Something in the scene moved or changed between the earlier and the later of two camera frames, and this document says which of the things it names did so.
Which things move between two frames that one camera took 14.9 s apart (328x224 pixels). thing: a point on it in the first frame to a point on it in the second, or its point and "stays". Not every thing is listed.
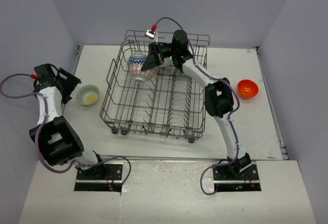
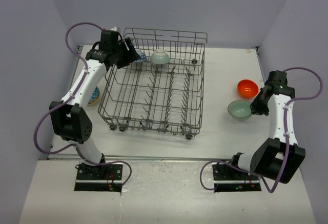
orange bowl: (247, 88) stays
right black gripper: (154, 58) to (255, 108)
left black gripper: (72, 82) to (131, 55)
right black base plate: (247, 180) stays
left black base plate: (103, 178) stays
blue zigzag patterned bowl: (138, 58) stays
